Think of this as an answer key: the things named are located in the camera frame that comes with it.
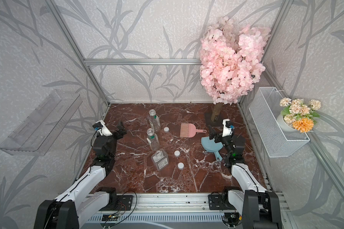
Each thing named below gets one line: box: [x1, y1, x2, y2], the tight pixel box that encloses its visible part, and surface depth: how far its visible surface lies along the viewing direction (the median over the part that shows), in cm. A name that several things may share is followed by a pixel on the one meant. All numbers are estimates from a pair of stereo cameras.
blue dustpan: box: [200, 136, 224, 162], surface depth 96 cm
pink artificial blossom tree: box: [199, 16, 271, 122], surface depth 67 cm
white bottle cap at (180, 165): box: [177, 162, 185, 170], surface depth 88 cm
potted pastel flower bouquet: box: [276, 97, 322, 133], surface depth 56 cm
